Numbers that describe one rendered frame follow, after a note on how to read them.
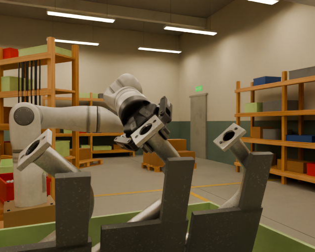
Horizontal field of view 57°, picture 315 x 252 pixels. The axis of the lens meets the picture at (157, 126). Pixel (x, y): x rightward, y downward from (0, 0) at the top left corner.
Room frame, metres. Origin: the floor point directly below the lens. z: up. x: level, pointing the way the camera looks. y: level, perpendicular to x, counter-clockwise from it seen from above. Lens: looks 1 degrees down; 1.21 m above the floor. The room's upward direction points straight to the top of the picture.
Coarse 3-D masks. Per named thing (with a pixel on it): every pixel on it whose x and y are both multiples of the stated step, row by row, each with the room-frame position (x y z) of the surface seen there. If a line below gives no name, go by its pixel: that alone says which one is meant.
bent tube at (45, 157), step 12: (48, 132) 0.40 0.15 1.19; (36, 144) 0.41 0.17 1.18; (48, 144) 0.38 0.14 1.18; (24, 156) 0.39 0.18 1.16; (36, 156) 0.38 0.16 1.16; (48, 156) 0.39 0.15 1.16; (60, 156) 0.41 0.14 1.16; (48, 168) 0.40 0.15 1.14; (60, 168) 0.40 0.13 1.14; (72, 168) 0.42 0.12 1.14; (48, 240) 0.46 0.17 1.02
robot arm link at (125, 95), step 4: (124, 92) 0.65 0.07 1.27; (128, 92) 0.64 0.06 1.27; (132, 92) 0.63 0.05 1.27; (136, 92) 0.63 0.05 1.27; (120, 96) 0.65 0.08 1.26; (124, 96) 0.62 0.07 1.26; (128, 96) 0.61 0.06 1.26; (144, 96) 0.63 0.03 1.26; (120, 100) 0.62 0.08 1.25; (116, 104) 0.65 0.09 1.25; (120, 104) 0.61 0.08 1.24; (116, 108) 0.64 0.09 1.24
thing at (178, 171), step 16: (176, 160) 0.46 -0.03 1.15; (192, 160) 0.46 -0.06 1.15; (176, 176) 0.47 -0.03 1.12; (176, 192) 0.48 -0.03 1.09; (160, 208) 0.49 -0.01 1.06; (176, 208) 0.49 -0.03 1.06; (112, 224) 0.47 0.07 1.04; (128, 224) 0.48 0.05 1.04; (144, 224) 0.48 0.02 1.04; (160, 224) 0.49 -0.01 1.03; (176, 224) 0.50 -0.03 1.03; (112, 240) 0.47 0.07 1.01; (128, 240) 0.48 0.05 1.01; (144, 240) 0.49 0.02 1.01; (160, 240) 0.50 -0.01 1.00; (176, 240) 0.51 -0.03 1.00
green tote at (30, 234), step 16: (192, 208) 0.87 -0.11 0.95; (208, 208) 0.90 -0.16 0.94; (32, 224) 0.70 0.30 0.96; (48, 224) 0.71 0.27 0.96; (96, 224) 0.76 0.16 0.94; (0, 240) 0.67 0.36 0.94; (16, 240) 0.68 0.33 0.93; (32, 240) 0.69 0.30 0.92; (96, 240) 0.76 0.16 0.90; (256, 240) 0.71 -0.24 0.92; (272, 240) 0.66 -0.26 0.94; (288, 240) 0.62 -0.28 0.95
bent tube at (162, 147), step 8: (152, 120) 0.48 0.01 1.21; (144, 128) 0.49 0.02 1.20; (152, 128) 0.46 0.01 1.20; (160, 128) 0.46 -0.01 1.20; (136, 136) 0.48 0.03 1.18; (144, 136) 0.46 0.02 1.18; (152, 136) 0.47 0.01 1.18; (160, 136) 0.48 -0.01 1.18; (136, 144) 0.46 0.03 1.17; (152, 144) 0.48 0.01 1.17; (160, 144) 0.48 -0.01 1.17; (168, 144) 0.49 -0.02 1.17; (160, 152) 0.49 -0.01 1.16; (168, 152) 0.49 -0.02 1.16; (176, 152) 0.50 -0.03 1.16; (160, 200) 0.53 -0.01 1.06; (152, 208) 0.53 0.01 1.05; (136, 216) 0.54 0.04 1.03; (144, 216) 0.53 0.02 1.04; (152, 216) 0.53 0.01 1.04; (96, 248) 0.53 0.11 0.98
